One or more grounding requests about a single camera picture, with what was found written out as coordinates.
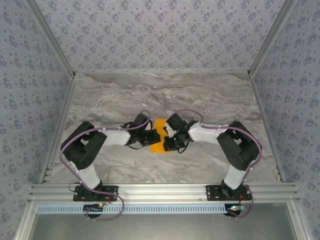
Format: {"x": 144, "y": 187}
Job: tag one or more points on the orange cloth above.
{"x": 156, "y": 147}

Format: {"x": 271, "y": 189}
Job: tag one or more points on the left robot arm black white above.
{"x": 115, "y": 138}

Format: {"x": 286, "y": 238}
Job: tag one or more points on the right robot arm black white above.
{"x": 205, "y": 135}

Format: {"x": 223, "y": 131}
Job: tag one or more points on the small circuit board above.
{"x": 93, "y": 208}
{"x": 233, "y": 208}

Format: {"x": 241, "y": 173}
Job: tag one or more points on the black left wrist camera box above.
{"x": 141, "y": 121}

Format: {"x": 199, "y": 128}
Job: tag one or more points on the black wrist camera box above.
{"x": 141, "y": 121}
{"x": 176, "y": 121}

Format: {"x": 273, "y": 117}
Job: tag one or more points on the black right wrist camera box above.
{"x": 176, "y": 121}

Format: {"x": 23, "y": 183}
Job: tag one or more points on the aluminium mounting rail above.
{"x": 162, "y": 191}

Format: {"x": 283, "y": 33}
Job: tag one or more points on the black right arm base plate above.
{"x": 215, "y": 193}

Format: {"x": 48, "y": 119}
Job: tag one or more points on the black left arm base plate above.
{"x": 82, "y": 195}

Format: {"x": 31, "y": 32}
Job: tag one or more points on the aluminium side rail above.
{"x": 58, "y": 130}
{"x": 267, "y": 130}

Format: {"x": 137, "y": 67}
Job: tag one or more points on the aluminium frame post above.
{"x": 50, "y": 37}
{"x": 272, "y": 37}

